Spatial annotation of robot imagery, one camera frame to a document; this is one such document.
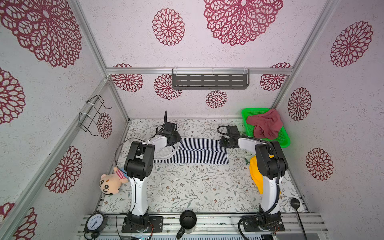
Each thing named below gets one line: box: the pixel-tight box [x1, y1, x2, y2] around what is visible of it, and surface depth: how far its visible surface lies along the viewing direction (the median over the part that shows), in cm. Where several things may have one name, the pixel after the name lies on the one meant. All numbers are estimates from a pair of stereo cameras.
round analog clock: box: [84, 212, 108, 239], surface depth 73 cm
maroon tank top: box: [246, 109, 283, 140], surface depth 114 cm
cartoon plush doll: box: [99, 167, 128, 195], surface depth 81 cm
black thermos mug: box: [176, 210, 197, 240], surface depth 71 cm
